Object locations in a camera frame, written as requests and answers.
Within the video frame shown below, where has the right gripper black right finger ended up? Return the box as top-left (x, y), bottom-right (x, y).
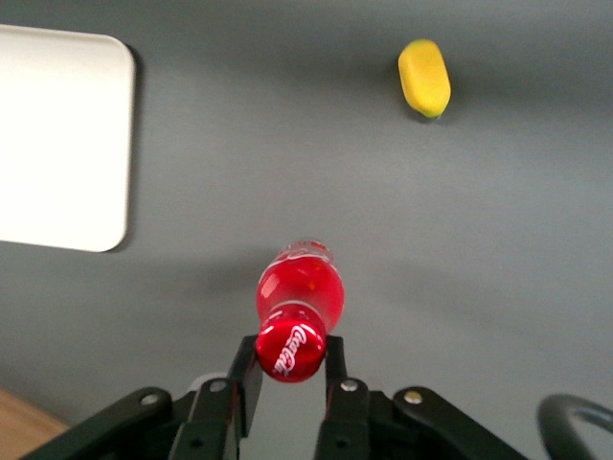
top-left (313, 334), bottom-right (373, 460)

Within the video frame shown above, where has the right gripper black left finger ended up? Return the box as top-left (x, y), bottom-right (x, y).
top-left (168, 334), bottom-right (264, 460)

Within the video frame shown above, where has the red coke bottle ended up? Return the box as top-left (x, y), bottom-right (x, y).
top-left (255, 238), bottom-right (347, 384)

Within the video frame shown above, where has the beige rectangular tray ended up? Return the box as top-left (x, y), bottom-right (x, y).
top-left (0, 23), bottom-right (137, 254)

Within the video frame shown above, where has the wooden two-drawer cabinet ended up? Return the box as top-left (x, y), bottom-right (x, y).
top-left (0, 386), bottom-right (71, 460)

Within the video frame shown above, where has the yellow sponge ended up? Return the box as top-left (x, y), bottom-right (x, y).
top-left (397, 37), bottom-right (453, 120)

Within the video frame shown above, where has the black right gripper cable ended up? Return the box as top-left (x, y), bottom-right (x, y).
top-left (535, 393), bottom-right (613, 460)

